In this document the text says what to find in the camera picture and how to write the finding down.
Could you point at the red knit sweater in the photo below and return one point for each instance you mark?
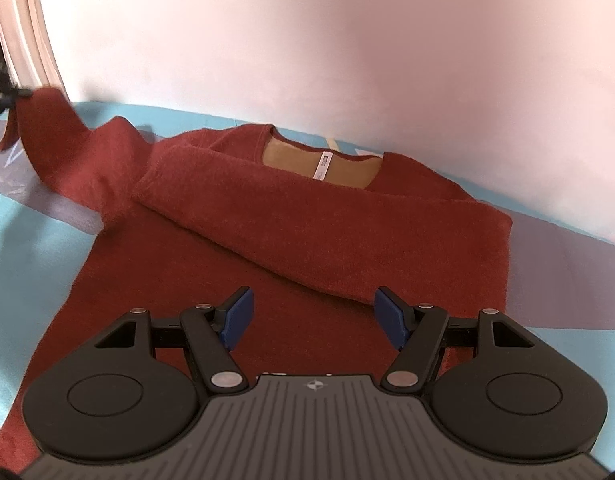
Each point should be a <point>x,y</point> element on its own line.
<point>312,220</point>

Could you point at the teal grey patterned bed sheet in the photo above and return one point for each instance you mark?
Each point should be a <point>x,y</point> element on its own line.
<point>17,240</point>

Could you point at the pale patterned curtain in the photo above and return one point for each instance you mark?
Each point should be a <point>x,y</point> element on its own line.
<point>35,25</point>

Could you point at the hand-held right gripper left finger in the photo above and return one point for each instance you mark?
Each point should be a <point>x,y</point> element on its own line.
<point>237,317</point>

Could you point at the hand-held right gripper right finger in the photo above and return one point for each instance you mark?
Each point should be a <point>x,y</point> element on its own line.
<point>390,317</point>

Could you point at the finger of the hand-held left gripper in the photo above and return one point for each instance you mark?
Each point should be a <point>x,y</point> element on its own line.
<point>0,80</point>

